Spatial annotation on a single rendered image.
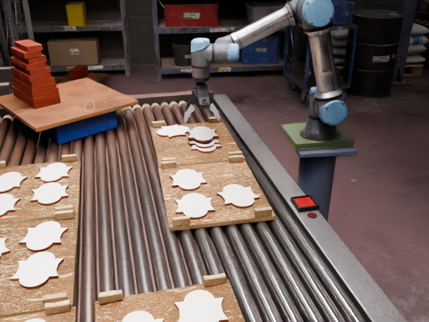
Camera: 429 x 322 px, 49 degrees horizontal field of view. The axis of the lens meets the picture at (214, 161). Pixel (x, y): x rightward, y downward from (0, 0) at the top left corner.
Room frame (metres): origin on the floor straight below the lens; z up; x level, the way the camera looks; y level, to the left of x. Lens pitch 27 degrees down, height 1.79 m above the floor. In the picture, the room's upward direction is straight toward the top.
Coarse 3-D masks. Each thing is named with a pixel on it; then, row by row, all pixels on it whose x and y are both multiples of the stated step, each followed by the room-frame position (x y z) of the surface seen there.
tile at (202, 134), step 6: (198, 126) 1.93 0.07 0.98; (204, 126) 1.93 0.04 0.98; (192, 132) 1.86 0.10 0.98; (198, 132) 1.86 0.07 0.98; (204, 132) 1.86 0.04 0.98; (210, 132) 1.86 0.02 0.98; (192, 138) 1.81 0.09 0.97; (198, 138) 1.80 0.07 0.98; (204, 138) 1.80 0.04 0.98; (210, 138) 1.80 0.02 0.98
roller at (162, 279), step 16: (128, 112) 2.25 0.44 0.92; (128, 128) 2.05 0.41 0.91; (144, 176) 1.57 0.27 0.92; (144, 192) 1.45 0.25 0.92; (144, 208) 1.35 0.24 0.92; (144, 224) 1.28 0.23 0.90; (160, 240) 1.18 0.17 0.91; (160, 256) 1.09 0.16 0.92; (160, 272) 1.02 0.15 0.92; (160, 288) 0.96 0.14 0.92
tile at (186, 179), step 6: (180, 174) 1.54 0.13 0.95; (186, 174) 1.54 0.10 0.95; (192, 174) 1.54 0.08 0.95; (198, 174) 1.54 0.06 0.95; (174, 180) 1.49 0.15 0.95; (180, 180) 1.49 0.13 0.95; (186, 180) 1.49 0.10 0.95; (192, 180) 1.49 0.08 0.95; (198, 180) 1.49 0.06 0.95; (204, 180) 1.49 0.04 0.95; (174, 186) 1.46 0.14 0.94; (180, 186) 1.45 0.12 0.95; (186, 186) 1.45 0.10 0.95; (192, 186) 1.45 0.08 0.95; (198, 186) 1.45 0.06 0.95
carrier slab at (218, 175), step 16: (160, 176) 1.54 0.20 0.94; (208, 176) 1.54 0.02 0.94; (224, 176) 1.54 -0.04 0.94; (240, 176) 1.54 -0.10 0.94; (176, 192) 1.42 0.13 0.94; (192, 192) 1.42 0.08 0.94; (208, 192) 1.42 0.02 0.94; (256, 192) 1.42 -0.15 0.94; (176, 208) 1.32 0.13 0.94; (224, 208) 1.32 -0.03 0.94; (240, 208) 1.32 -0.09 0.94; (192, 224) 1.23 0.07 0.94; (208, 224) 1.23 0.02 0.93; (224, 224) 1.24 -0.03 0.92
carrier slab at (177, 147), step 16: (160, 128) 2.00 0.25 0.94; (192, 128) 2.00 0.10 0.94; (224, 128) 2.00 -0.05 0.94; (160, 144) 1.83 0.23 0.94; (176, 144) 1.83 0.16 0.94; (224, 144) 1.83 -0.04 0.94; (160, 160) 1.67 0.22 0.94; (176, 160) 1.67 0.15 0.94; (192, 160) 1.67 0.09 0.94; (208, 160) 1.67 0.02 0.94; (224, 160) 1.68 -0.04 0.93
